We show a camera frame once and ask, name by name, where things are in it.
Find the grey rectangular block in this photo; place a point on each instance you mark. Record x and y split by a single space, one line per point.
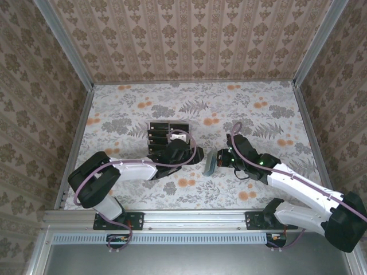
210 164

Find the black credit card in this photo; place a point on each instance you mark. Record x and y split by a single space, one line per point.
154 157
157 148
157 141
179 127
160 126
159 133

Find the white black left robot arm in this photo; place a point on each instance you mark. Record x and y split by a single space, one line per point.
134 170

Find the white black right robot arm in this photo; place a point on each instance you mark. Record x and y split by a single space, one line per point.
301 192

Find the small black controller board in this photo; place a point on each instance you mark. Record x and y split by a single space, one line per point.
117 239
276 238

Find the grey metal panel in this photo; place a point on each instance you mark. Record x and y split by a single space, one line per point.
195 260

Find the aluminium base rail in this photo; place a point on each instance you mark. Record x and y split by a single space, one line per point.
195 219

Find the aluminium side rail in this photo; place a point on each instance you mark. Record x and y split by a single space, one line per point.
315 143
84 120

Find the aluminium frame post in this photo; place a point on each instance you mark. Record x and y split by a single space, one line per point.
66 46
318 43

